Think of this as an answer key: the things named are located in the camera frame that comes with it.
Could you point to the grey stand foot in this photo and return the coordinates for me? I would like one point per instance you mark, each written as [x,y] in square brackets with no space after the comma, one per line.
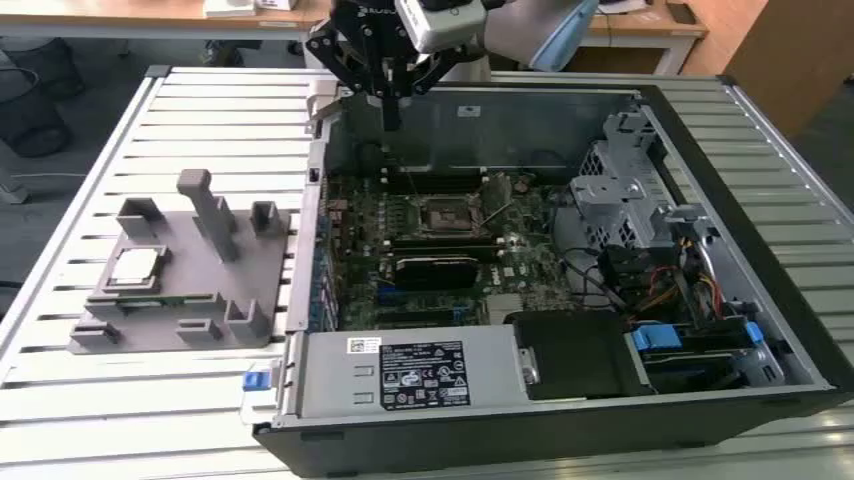
[14,190]

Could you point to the white box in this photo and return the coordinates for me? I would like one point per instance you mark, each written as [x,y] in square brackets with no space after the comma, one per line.
[230,9]

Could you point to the silver-topped CPU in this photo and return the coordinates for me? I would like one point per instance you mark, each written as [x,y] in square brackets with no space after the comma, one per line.
[137,267]

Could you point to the black phone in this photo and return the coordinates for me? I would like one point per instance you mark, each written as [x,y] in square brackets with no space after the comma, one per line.
[682,13]

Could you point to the silver metal support bar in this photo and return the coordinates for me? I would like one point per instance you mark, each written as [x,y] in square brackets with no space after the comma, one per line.
[684,216]

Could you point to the hard disk in blue carrier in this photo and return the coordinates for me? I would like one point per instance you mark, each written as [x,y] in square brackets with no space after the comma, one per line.
[657,340]

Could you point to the green motherboard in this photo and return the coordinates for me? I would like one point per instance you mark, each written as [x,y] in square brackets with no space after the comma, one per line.
[528,235]

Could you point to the black RAM slot bank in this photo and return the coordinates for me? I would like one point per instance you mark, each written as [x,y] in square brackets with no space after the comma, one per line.
[441,247]
[434,181]

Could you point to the wooden cabinet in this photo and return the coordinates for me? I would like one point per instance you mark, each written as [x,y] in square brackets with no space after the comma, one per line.
[788,65]

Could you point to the black open PC case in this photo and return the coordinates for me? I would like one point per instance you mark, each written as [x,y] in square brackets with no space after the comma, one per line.
[467,440]

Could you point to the silver metal drive cage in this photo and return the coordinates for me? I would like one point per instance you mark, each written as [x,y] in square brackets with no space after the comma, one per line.
[604,192]

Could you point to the black graphics card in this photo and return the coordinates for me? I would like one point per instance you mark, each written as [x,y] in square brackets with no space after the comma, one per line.
[434,275]

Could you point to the grey power supply unit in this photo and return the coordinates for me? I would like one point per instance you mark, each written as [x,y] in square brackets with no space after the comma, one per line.
[327,375]

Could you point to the CPU socket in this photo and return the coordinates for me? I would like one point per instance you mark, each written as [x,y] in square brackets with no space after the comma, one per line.
[443,215]

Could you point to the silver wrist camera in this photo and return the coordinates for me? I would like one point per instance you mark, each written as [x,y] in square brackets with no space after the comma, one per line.
[443,25]

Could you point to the silver chipset heatsink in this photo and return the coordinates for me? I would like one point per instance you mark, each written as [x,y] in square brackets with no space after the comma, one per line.
[507,306]

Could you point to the grey parts rack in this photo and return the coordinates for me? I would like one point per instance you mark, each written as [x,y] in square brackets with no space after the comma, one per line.
[187,280]

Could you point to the black mesh waste bin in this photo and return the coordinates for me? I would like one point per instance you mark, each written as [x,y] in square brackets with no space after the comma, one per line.
[30,115]
[56,65]

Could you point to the black fan shroud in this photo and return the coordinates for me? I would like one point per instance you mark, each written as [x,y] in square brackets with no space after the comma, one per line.
[574,355]

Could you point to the blue case latch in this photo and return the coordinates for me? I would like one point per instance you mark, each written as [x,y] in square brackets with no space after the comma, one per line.
[257,381]

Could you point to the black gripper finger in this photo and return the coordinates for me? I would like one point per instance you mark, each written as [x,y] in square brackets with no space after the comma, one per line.
[341,65]
[398,115]

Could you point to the wooden desk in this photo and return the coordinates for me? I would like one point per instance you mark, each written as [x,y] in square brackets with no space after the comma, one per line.
[101,17]

